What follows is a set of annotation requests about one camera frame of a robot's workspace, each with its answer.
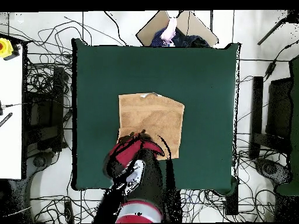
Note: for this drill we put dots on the dark green table cloth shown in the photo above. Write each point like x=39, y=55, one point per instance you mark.
x=105, y=70

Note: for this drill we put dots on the white side table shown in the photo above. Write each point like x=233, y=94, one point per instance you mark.
x=10, y=116

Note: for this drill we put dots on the brown cardboard box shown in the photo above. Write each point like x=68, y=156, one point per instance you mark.
x=149, y=32

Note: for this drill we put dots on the black upright bar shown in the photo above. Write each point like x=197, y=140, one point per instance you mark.
x=257, y=105

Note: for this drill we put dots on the black flat panel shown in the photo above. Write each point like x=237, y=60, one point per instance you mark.
x=279, y=107

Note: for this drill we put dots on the yellow emergency stop button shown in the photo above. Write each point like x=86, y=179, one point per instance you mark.
x=5, y=47

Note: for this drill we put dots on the black thin rod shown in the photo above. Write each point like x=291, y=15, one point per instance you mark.
x=273, y=30

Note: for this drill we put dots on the dark blue laundry pile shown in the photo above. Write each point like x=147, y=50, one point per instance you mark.
x=186, y=40

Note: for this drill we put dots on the grey round pedestal foot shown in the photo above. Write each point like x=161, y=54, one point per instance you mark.
x=269, y=168
x=38, y=161

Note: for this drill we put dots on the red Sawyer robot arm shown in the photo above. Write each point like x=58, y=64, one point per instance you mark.
x=126, y=154

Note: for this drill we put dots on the orange terry towel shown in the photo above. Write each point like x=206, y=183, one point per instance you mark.
x=151, y=112

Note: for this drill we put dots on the black equipment box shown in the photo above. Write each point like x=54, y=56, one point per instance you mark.
x=46, y=116

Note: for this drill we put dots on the pink cloth item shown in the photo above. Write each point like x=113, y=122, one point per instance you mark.
x=169, y=30

